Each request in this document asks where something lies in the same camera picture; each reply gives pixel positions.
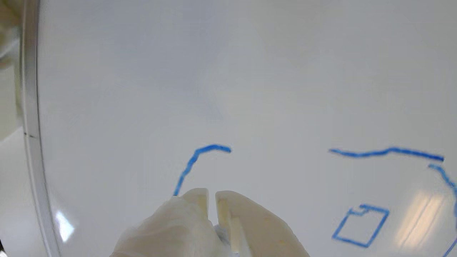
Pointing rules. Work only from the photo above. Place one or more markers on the white whiteboard with metal frame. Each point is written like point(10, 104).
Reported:
point(250, 89)

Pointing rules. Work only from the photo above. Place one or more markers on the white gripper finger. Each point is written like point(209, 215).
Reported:
point(260, 232)
point(175, 228)

